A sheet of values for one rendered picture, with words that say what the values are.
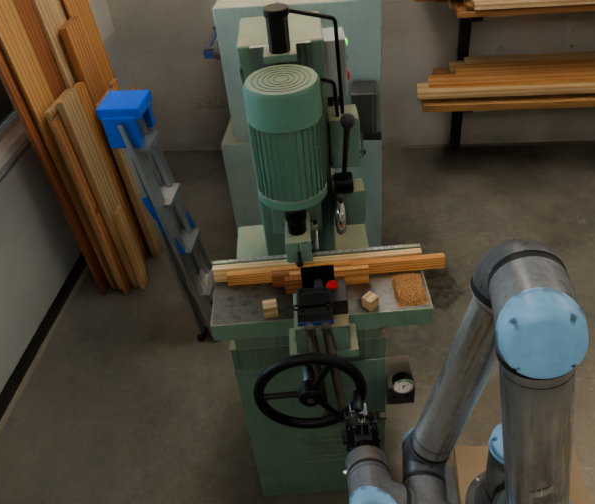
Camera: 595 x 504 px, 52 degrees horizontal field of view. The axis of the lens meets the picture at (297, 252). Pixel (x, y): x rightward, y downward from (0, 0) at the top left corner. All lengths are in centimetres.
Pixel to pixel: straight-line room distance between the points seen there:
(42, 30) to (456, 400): 243
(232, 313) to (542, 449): 91
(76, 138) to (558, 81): 242
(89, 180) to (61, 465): 121
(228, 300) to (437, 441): 72
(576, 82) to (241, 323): 247
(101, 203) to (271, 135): 167
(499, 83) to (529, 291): 267
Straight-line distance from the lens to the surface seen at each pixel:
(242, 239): 208
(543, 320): 87
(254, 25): 172
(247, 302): 170
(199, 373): 276
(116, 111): 227
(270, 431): 202
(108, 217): 300
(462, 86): 347
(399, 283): 169
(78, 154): 285
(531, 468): 112
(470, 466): 172
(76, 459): 267
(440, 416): 125
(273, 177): 146
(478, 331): 109
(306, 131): 140
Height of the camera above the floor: 207
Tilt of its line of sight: 39 degrees down
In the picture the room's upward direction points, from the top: 6 degrees counter-clockwise
